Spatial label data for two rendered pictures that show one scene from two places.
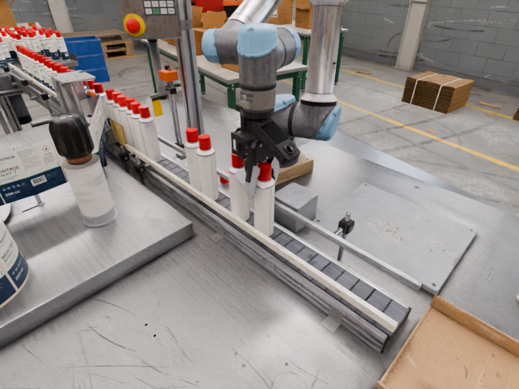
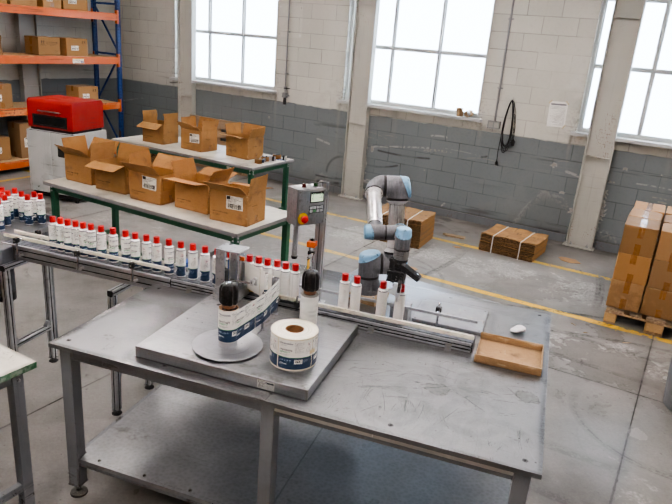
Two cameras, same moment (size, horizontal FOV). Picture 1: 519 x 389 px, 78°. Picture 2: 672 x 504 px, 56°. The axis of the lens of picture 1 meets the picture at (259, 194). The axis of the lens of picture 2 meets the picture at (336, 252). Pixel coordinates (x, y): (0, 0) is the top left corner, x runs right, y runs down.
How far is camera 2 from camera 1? 2.47 m
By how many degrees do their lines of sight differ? 29
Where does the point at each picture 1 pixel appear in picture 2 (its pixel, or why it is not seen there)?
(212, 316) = (399, 355)
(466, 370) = (500, 351)
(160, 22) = (314, 216)
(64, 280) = (329, 351)
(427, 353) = (485, 349)
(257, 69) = (406, 244)
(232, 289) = (398, 347)
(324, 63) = not seen: hidden behind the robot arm
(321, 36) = (397, 219)
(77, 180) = (313, 303)
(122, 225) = (324, 330)
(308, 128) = not seen: hidden behind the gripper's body
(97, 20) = not seen: outside the picture
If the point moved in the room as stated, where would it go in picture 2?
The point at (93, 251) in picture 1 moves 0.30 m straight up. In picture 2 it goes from (325, 341) to (330, 280)
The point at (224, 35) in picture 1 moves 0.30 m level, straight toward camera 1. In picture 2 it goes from (377, 228) to (415, 247)
